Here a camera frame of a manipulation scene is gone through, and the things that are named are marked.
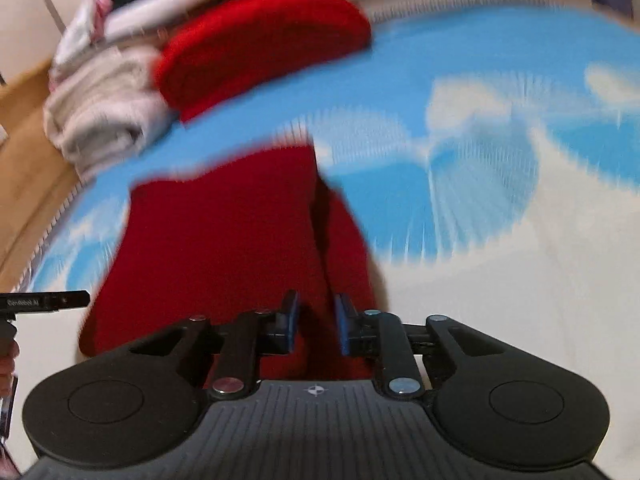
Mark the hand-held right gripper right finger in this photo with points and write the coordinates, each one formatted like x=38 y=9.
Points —
x=342 y=325

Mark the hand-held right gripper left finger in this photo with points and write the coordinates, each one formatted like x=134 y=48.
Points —
x=292 y=320

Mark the dark red knit sweater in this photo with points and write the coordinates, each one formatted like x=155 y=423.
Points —
x=225 y=240

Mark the person's left hand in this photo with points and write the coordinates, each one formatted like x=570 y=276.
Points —
x=7 y=365

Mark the grey-white folded fleece blanket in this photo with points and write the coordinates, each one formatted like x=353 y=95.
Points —
x=105 y=132

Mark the blue and white bedsheet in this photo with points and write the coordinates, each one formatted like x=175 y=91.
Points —
x=475 y=185

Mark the cream folded fleece blanket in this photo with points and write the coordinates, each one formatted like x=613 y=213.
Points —
x=105 y=77

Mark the bright red folded blanket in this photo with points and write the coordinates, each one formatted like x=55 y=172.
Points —
x=260 y=45

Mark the pink and white cloth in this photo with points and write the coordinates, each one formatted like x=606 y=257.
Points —
x=82 y=25

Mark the white folded sheet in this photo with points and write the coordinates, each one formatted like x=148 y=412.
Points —
x=170 y=5

